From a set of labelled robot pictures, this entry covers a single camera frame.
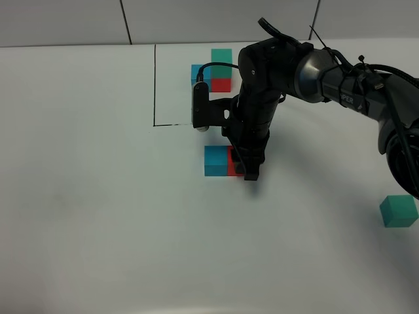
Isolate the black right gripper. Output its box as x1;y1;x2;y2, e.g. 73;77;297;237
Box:
222;94;278;181

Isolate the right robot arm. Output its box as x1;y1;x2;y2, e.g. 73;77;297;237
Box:
223;19;418;196

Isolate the red template block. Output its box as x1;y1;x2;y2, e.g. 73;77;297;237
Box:
211;78;232;93

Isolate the blue template block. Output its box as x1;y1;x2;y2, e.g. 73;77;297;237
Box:
191;64;211;91

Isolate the green template block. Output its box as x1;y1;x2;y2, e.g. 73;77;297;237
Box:
211;48;233;79

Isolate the loose green block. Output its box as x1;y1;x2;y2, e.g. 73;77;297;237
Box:
380;195;418;228

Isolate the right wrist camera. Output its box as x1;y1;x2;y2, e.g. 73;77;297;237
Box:
192;82;237;132

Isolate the black right camera cable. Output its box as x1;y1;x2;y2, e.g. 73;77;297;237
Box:
196;63;240;83

